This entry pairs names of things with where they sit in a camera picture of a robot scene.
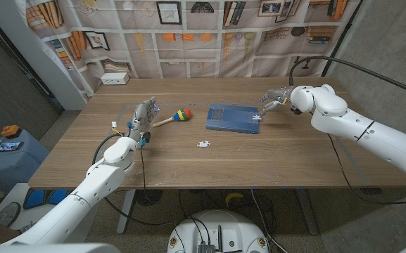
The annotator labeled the white pillar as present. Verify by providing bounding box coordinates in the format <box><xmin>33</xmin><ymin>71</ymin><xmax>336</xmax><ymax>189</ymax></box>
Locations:
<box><xmin>0</xmin><ymin>0</ymin><xmax>87</xmax><ymax>111</ymax></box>

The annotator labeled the orange and black block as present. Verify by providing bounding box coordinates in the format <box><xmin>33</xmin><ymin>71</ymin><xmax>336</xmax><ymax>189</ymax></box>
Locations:
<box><xmin>0</xmin><ymin>124</ymin><xmax>23</xmax><ymax>139</ymax></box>

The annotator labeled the white table leg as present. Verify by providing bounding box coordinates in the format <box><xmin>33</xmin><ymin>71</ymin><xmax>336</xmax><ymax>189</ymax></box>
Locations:
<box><xmin>116</xmin><ymin>189</ymin><xmax>137</xmax><ymax>235</ymax></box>

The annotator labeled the blue grey cabinet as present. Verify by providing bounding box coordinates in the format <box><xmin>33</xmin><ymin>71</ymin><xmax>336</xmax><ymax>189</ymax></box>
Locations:
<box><xmin>0</xmin><ymin>129</ymin><xmax>51</xmax><ymax>194</ymax></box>

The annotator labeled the black backdrop pole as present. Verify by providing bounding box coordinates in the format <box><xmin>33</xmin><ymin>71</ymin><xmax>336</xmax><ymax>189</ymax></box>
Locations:
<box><xmin>321</xmin><ymin>0</ymin><xmax>364</xmax><ymax>77</ymax></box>

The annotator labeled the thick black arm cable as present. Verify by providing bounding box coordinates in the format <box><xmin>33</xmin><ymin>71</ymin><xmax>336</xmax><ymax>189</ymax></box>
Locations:
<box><xmin>288</xmin><ymin>56</ymin><xmax>406</xmax><ymax>100</ymax></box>
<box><xmin>91</xmin><ymin>131</ymin><xmax>177</xmax><ymax>228</ymax></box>

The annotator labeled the printed bookshelf backdrop cloth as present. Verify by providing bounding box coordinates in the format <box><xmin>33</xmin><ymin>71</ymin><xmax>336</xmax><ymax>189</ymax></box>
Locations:
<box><xmin>14</xmin><ymin>0</ymin><xmax>362</xmax><ymax>103</ymax></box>

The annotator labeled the white power outlet box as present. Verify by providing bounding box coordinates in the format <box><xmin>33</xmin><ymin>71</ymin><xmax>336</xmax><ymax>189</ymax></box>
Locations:
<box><xmin>100</xmin><ymin>72</ymin><xmax>130</xmax><ymax>86</ymax></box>

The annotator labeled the black round floor object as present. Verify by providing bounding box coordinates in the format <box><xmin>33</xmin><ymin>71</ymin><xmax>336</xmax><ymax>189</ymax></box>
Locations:
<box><xmin>134</xmin><ymin>189</ymin><xmax>164</xmax><ymax>207</ymax></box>

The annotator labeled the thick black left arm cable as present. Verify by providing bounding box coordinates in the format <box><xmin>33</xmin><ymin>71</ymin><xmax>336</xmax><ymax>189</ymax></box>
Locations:
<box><xmin>91</xmin><ymin>131</ymin><xmax>177</xmax><ymax>228</ymax></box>

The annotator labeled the colourful striped wooden maraca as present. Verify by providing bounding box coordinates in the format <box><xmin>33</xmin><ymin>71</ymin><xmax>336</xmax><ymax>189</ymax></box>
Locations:
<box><xmin>152</xmin><ymin>108</ymin><xmax>192</xmax><ymax>129</ymax></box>

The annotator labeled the yellow curved object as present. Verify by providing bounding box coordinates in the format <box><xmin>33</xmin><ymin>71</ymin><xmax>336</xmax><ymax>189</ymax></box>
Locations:
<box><xmin>224</xmin><ymin>192</ymin><xmax>245</xmax><ymax>207</ymax></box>

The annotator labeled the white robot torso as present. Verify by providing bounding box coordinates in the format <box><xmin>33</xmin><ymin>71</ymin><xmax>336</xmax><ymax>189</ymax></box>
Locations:
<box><xmin>166</xmin><ymin>209</ymin><xmax>269</xmax><ymax>253</ymax></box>

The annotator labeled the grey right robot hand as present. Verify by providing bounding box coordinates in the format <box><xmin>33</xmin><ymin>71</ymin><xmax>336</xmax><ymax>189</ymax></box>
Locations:
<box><xmin>258</xmin><ymin>86</ymin><xmax>295</xmax><ymax>118</ymax></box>

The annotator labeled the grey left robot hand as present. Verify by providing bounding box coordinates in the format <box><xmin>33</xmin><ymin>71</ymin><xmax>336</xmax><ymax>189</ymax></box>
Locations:
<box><xmin>127</xmin><ymin>96</ymin><xmax>162</xmax><ymax>141</ymax></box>

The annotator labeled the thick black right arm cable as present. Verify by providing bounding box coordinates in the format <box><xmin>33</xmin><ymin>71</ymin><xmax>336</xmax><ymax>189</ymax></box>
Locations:
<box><xmin>288</xmin><ymin>56</ymin><xmax>406</xmax><ymax>100</ymax></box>

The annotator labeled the black smartphone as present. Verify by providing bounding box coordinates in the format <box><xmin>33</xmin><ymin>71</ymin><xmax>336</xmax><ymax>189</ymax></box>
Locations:
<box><xmin>0</xmin><ymin>141</ymin><xmax>25</xmax><ymax>153</ymax></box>

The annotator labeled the blue flat tray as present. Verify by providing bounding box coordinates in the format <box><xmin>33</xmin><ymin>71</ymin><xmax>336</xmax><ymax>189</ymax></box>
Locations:
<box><xmin>205</xmin><ymin>103</ymin><xmax>260</xmax><ymax>135</ymax></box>

